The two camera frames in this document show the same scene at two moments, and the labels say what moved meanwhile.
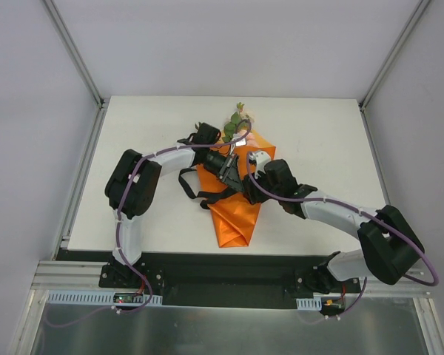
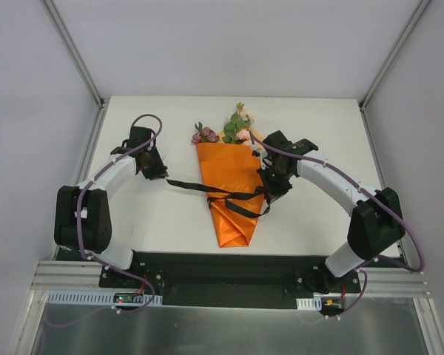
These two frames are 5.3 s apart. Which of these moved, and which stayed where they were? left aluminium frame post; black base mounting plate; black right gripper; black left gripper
Moved: black right gripper; black left gripper
Stayed: black base mounting plate; left aluminium frame post
